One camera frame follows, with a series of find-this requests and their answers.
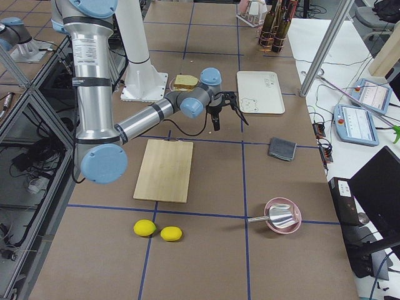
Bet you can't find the yellow lemon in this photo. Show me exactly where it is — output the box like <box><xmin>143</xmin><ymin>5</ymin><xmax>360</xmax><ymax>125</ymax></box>
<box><xmin>160</xmin><ymin>226</ymin><xmax>183</xmax><ymax>242</ymax></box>
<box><xmin>133</xmin><ymin>219</ymin><xmax>157</xmax><ymax>237</ymax></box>

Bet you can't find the aluminium frame post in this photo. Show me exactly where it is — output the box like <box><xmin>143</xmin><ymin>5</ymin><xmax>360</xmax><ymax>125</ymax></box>
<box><xmin>299</xmin><ymin>0</ymin><xmax>354</xmax><ymax>98</ymax></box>

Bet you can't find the white bear serving tray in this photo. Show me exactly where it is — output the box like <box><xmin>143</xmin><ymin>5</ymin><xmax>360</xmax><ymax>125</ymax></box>
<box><xmin>237</xmin><ymin>71</ymin><xmax>285</xmax><ymax>114</ymax></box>

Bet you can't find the black computer monitor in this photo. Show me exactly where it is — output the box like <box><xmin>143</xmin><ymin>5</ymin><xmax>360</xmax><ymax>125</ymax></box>
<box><xmin>349</xmin><ymin>146</ymin><xmax>399</xmax><ymax>234</ymax></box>

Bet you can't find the wooden cutting board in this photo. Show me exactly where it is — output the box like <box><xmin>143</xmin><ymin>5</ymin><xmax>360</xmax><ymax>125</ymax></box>
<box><xmin>133</xmin><ymin>139</ymin><xmax>194</xmax><ymax>203</ymax></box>

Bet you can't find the blue teach pendant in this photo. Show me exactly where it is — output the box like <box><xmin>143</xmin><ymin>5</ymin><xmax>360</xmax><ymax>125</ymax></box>
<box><xmin>351</xmin><ymin>78</ymin><xmax>393</xmax><ymax>114</ymax></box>
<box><xmin>333</xmin><ymin>104</ymin><xmax>379</xmax><ymax>146</ymax></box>

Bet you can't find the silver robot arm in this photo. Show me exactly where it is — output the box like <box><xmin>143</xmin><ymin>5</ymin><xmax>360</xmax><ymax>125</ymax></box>
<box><xmin>1</xmin><ymin>17</ymin><xmax>48</xmax><ymax>63</ymax></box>
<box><xmin>51</xmin><ymin>1</ymin><xmax>239</xmax><ymax>184</ymax></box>

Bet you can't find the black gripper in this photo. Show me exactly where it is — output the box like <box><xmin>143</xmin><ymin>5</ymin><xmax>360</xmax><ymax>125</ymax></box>
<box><xmin>206</xmin><ymin>91</ymin><xmax>249</xmax><ymax>131</ymax></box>

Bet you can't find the folded grey cloth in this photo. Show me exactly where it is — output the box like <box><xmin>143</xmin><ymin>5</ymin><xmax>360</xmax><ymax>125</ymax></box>
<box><xmin>268</xmin><ymin>137</ymin><xmax>297</xmax><ymax>161</ymax></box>

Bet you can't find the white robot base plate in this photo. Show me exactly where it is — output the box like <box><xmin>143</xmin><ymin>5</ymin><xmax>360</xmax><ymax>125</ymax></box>
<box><xmin>121</xmin><ymin>62</ymin><xmax>168</xmax><ymax>102</ymax></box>

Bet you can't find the copper wire bottle rack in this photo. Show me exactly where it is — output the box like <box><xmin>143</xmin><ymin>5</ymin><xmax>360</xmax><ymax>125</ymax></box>
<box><xmin>258</xmin><ymin>26</ymin><xmax>286</xmax><ymax>53</ymax></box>

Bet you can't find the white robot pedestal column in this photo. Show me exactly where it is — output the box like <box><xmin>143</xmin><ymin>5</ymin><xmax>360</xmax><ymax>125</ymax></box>
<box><xmin>116</xmin><ymin>0</ymin><xmax>150</xmax><ymax>64</ymax></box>

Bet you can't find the metal scoop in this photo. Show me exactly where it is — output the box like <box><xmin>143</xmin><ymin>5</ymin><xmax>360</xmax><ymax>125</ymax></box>
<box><xmin>247</xmin><ymin>204</ymin><xmax>299</xmax><ymax>229</ymax></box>

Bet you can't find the bread slice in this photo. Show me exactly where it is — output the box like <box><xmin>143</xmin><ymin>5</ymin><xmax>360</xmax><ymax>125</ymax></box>
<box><xmin>173</xmin><ymin>74</ymin><xmax>199</xmax><ymax>92</ymax></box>

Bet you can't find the pink bowl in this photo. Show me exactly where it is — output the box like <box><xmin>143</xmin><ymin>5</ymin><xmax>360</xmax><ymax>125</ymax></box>
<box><xmin>264</xmin><ymin>197</ymin><xmax>302</xmax><ymax>234</ymax></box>

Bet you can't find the dark green wine bottle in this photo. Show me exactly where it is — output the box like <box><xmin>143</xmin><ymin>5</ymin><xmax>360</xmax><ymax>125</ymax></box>
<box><xmin>259</xmin><ymin>0</ymin><xmax>281</xmax><ymax>48</ymax></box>

